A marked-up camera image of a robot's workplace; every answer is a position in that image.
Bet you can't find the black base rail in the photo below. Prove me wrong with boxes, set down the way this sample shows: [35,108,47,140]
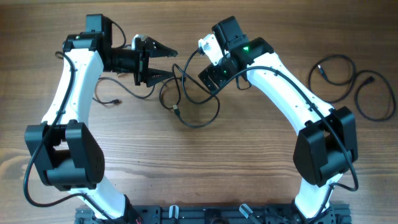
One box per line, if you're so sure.
[74,203,352,224]

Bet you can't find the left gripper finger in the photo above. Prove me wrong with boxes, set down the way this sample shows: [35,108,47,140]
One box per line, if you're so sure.
[146,37,178,58]
[146,68,174,87]

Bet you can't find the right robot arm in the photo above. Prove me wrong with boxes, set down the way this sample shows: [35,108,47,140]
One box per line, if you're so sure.
[198,17,358,223]

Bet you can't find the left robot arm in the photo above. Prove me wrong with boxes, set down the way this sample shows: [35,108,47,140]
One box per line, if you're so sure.
[24,14,177,223]

